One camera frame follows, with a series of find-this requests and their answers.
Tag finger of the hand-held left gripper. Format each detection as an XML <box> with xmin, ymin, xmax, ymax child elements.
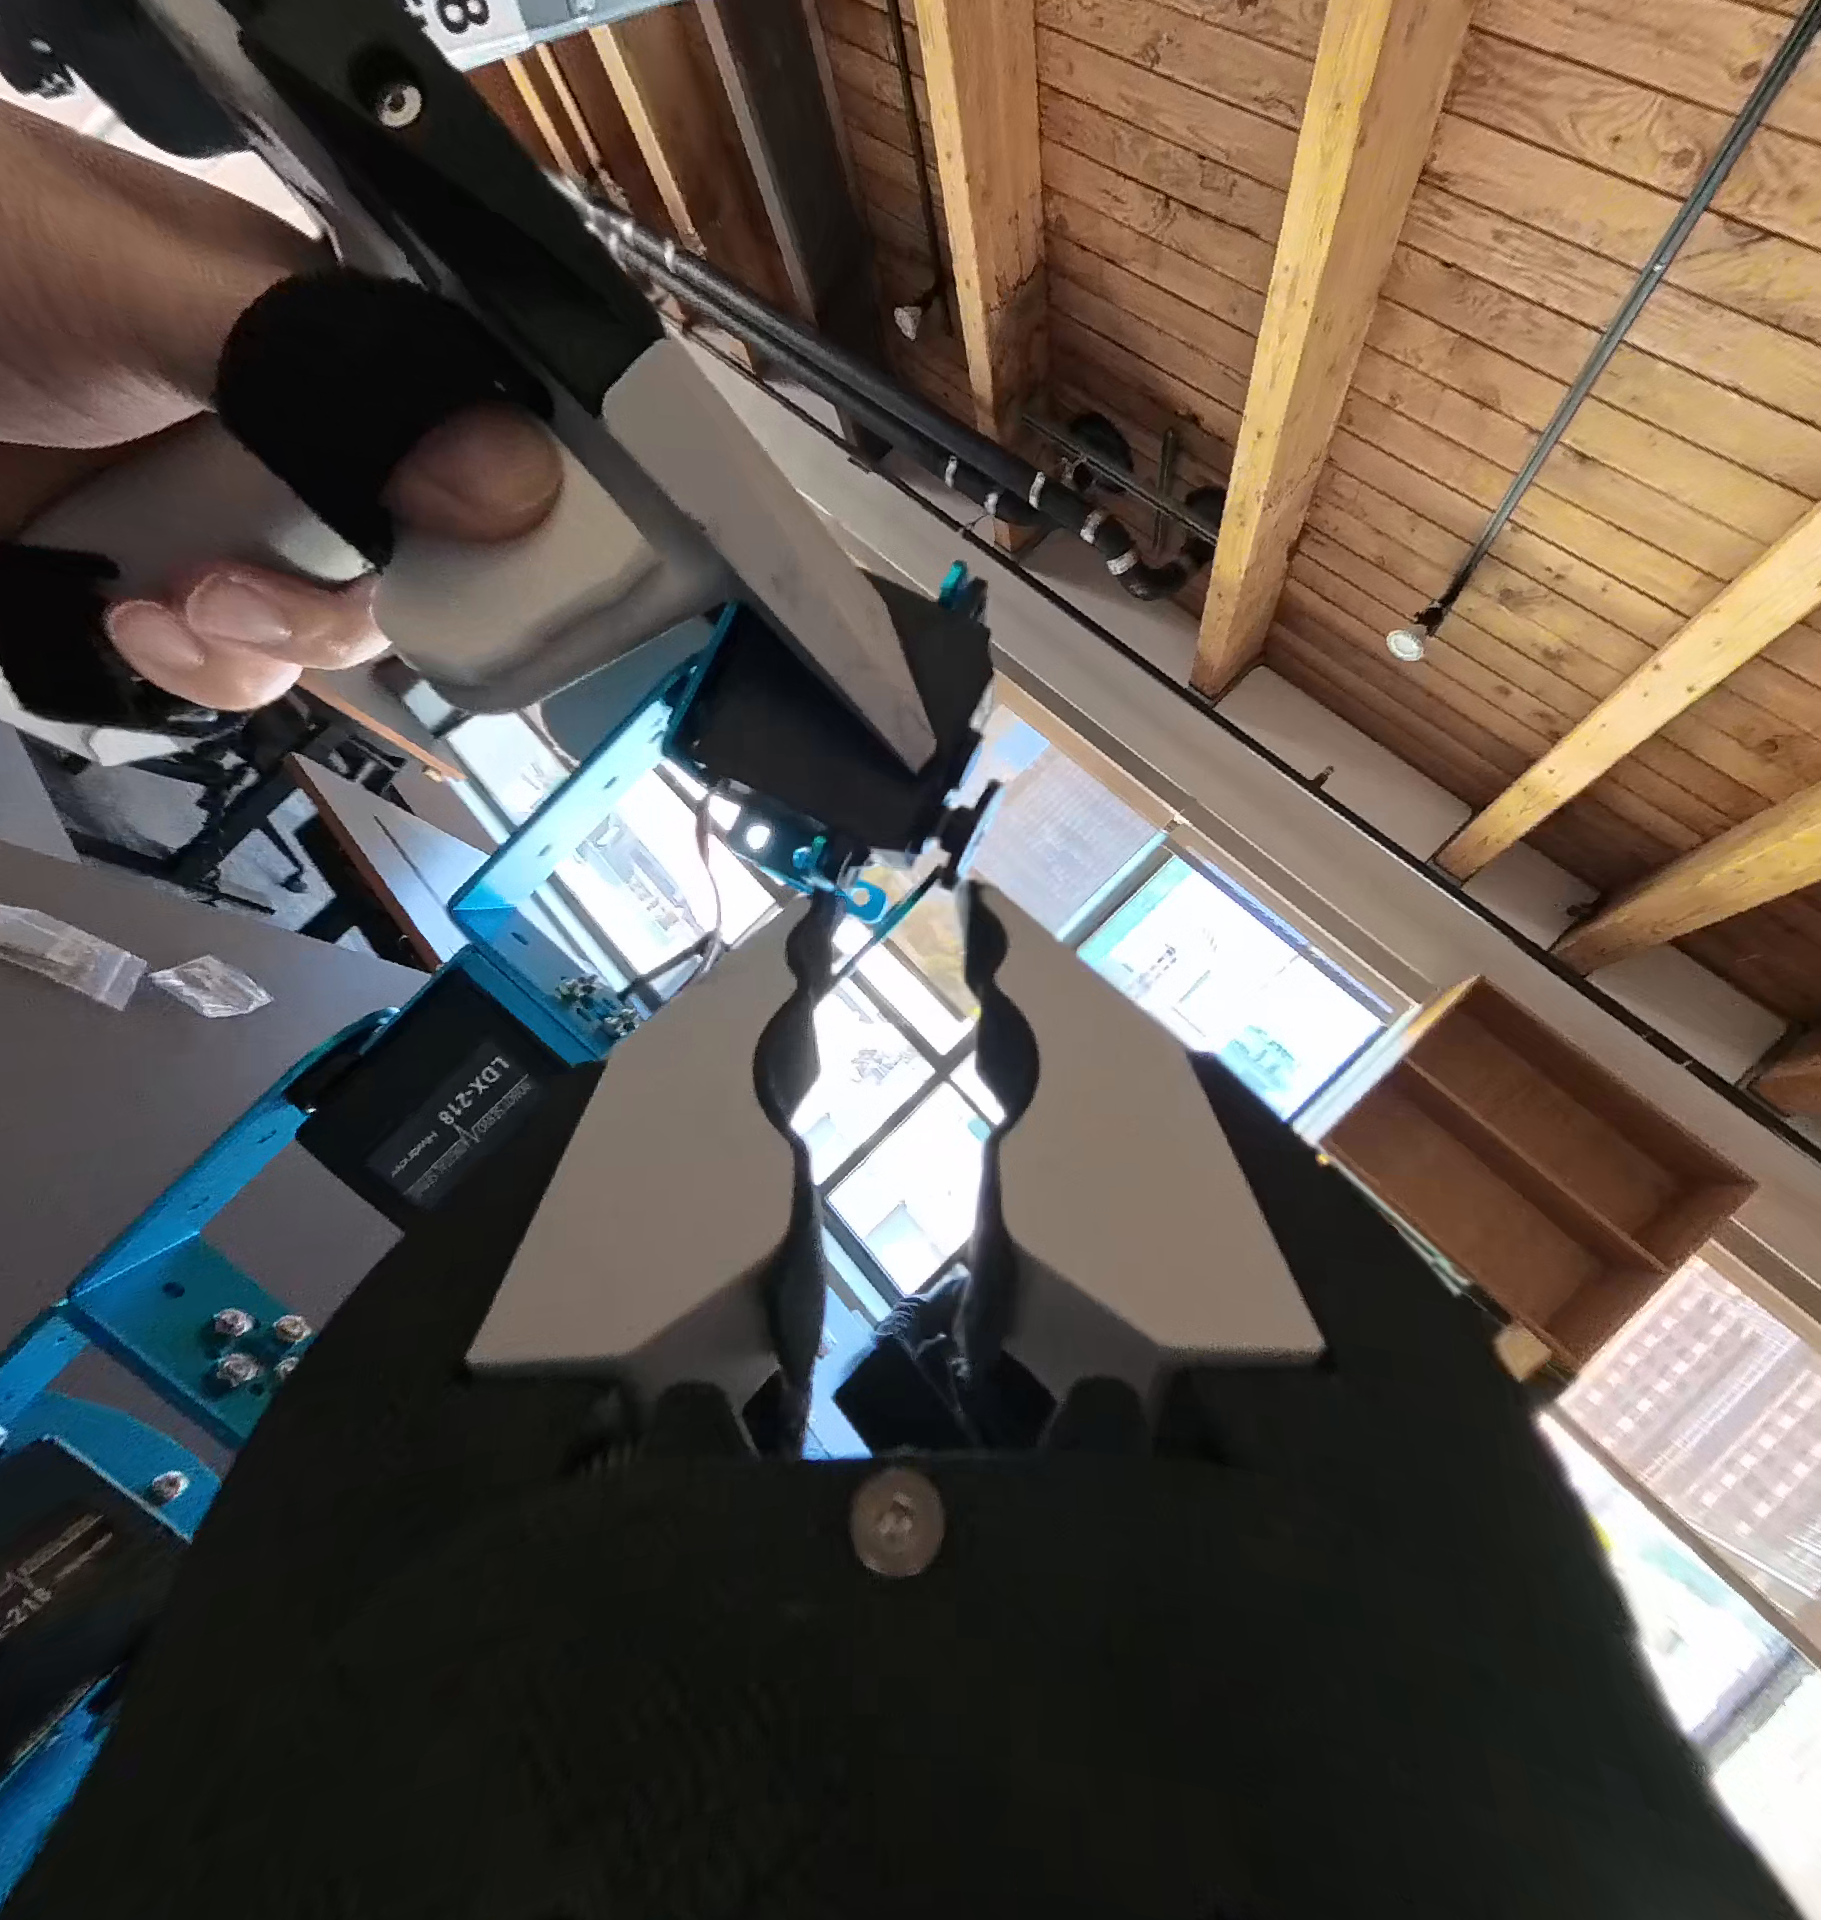
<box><xmin>601</xmin><ymin>337</ymin><xmax>944</xmax><ymax>769</ymax></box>

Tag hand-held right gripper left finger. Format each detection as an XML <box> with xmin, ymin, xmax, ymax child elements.
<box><xmin>465</xmin><ymin>887</ymin><xmax>829</xmax><ymax>1442</ymax></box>

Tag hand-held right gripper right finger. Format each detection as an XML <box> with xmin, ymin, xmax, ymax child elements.
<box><xmin>957</xmin><ymin>882</ymin><xmax>1332</xmax><ymax>1442</ymax></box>

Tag blue toy robot arm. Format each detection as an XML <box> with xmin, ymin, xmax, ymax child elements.
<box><xmin>0</xmin><ymin>601</ymin><xmax>733</xmax><ymax>1893</ymax></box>

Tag person's left hand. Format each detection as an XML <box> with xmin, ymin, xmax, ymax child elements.
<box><xmin>0</xmin><ymin>81</ymin><xmax>570</xmax><ymax>717</ymax></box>

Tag thick black ceiling pipes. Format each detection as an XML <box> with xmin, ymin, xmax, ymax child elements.
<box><xmin>551</xmin><ymin>166</ymin><xmax>1229</xmax><ymax>605</ymax></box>

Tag wooden hanging box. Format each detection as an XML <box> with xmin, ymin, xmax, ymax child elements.
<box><xmin>1320</xmin><ymin>973</ymin><xmax>1761</xmax><ymax>1370</ymax></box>

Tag small clear bag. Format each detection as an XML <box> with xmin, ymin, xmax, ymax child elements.
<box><xmin>146</xmin><ymin>954</ymin><xmax>276</xmax><ymax>1020</ymax></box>
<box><xmin>0</xmin><ymin>902</ymin><xmax>148</xmax><ymax>1012</ymax></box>

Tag tall side window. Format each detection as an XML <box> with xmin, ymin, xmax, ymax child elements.
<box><xmin>1535</xmin><ymin>1257</ymin><xmax>1821</xmax><ymax>1817</ymax></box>

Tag thin black ceiling pipe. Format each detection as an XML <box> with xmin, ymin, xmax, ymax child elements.
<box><xmin>1425</xmin><ymin>0</ymin><xmax>1821</xmax><ymax>643</ymax></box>

